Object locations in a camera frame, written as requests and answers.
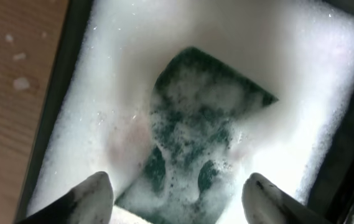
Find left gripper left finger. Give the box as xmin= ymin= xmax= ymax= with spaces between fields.
xmin=17 ymin=171 xmax=113 ymax=224

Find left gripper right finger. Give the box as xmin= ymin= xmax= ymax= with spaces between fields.
xmin=241 ymin=172 xmax=330 ymax=224

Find black rectangular soap tray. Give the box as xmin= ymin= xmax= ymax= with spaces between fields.
xmin=16 ymin=1 xmax=354 ymax=223

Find green yellow sponge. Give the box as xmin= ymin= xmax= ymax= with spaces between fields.
xmin=116 ymin=47 xmax=277 ymax=223

